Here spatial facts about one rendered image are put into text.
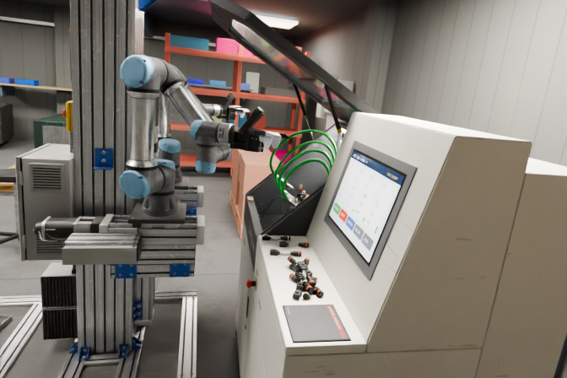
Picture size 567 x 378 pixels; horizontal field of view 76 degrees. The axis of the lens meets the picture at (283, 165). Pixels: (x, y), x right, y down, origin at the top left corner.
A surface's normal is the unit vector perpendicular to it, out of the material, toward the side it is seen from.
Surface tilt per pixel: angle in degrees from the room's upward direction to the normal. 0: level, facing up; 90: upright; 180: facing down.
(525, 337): 90
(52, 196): 90
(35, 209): 90
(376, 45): 90
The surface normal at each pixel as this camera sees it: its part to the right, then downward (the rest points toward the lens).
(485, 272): 0.17, 0.22
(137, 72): -0.21, 0.05
